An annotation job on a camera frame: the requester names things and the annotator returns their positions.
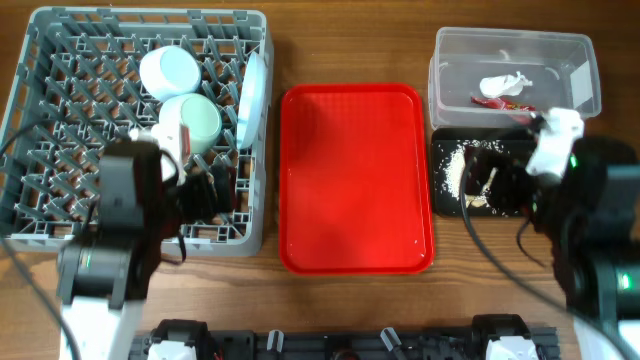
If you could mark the red snack wrapper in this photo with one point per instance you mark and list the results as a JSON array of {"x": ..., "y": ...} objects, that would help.
[{"x": 506, "y": 105}]

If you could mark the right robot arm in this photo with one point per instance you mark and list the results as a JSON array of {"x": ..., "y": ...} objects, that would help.
[{"x": 588, "y": 214}]

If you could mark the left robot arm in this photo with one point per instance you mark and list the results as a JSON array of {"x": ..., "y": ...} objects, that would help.
[{"x": 104, "y": 272}]

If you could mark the black plastic tray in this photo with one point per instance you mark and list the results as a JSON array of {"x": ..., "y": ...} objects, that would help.
[{"x": 518, "y": 145}]

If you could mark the light green bowl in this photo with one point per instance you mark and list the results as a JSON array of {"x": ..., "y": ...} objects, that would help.
[{"x": 199, "y": 115}]

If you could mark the clear plastic bin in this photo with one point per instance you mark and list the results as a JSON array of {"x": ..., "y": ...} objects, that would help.
[{"x": 561, "y": 66}]

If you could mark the pile of white rice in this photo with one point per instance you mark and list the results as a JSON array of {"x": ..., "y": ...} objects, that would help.
[{"x": 451, "y": 168}]

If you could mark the red plastic tray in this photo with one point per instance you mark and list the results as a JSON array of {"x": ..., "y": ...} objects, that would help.
[{"x": 354, "y": 193}]

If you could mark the light blue round plate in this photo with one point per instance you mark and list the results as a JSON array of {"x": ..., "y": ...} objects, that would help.
[{"x": 252, "y": 100}]

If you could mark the light blue cup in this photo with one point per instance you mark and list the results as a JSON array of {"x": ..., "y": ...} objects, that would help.
[{"x": 168, "y": 72}]

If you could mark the peanut shells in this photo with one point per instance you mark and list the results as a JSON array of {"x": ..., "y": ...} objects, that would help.
[{"x": 481, "y": 200}]

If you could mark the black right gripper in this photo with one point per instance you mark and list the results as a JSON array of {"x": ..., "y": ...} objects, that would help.
[{"x": 512, "y": 171}]

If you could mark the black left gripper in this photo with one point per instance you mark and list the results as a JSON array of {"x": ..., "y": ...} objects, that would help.
[{"x": 209, "y": 203}]

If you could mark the grey dishwasher rack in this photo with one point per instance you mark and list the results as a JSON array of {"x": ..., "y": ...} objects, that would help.
[{"x": 77, "y": 88}]

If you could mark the white napkin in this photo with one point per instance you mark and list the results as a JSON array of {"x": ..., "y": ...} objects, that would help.
[{"x": 504, "y": 85}]

